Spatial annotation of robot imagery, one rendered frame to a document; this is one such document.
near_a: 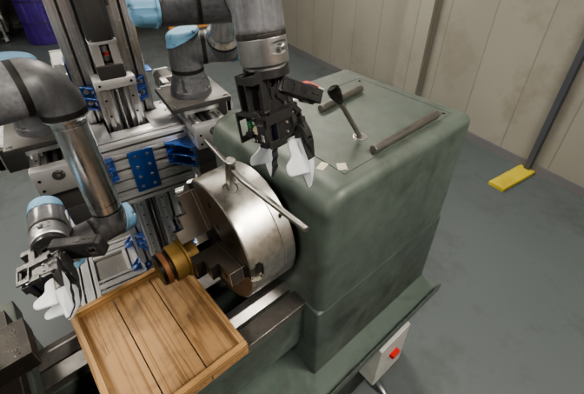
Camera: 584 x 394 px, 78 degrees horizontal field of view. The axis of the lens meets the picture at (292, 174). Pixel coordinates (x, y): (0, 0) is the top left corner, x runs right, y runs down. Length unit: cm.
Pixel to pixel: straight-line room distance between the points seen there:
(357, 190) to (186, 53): 81
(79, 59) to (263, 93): 102
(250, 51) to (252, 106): 8
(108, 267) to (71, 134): 133
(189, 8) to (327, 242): 53
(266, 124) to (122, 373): 68
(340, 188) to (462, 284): 167
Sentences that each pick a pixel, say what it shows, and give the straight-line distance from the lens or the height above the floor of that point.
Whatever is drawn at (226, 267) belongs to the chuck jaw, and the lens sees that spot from 82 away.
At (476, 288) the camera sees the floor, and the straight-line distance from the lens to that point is 238.
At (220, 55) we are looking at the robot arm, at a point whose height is 131.
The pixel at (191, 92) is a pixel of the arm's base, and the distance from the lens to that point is 139.
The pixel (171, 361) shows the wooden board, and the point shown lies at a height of 89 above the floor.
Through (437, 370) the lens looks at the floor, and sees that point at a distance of 203.
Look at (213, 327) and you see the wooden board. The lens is 100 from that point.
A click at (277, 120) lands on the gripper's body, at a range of 56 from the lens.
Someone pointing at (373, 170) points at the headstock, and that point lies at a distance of 84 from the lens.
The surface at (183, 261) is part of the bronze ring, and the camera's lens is 85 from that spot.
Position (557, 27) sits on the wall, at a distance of 322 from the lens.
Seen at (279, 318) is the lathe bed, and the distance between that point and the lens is 102.
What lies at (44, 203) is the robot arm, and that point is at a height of 118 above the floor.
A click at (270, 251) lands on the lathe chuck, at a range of 81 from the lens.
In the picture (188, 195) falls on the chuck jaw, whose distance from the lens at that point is 87.
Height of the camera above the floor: 173
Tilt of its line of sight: 37 degrees down
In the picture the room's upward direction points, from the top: straight up
